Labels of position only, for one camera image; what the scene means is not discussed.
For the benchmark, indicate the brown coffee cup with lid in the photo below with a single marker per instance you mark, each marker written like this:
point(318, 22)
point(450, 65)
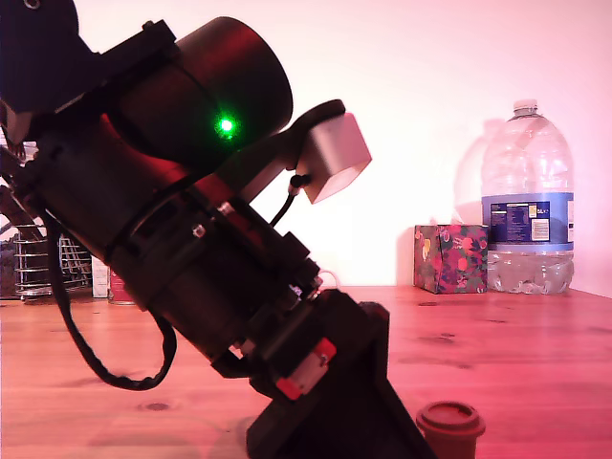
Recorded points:
point(449, 421)

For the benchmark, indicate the floral tissue box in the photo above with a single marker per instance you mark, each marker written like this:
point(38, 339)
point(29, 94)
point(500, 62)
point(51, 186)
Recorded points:
point(452, 260)

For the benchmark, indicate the large clear water bottle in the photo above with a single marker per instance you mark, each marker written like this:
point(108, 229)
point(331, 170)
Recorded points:
point(526, 167)

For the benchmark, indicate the grey camera box with bracket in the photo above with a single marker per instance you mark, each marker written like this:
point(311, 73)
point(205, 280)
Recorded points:
point(334, 148)

